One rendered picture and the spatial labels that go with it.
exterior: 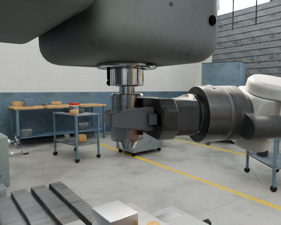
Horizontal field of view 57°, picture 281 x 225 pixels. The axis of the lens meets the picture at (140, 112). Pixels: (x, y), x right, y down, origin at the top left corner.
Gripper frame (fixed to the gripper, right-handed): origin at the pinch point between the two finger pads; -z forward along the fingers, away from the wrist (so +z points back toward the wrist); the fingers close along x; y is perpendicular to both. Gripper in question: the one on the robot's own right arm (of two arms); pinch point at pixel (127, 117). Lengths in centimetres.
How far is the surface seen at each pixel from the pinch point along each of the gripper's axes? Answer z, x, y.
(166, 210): 12.5, -15.9, 23.3
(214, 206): 144, -204, 125
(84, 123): 38, -644, 85
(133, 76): 0.4, 2.3, -5.8
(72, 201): -7, -43, 30
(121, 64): -1.5, 4.0, -7.2
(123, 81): -1.0, 2.2, -5.2
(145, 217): 4.7, -6.7, 19.2
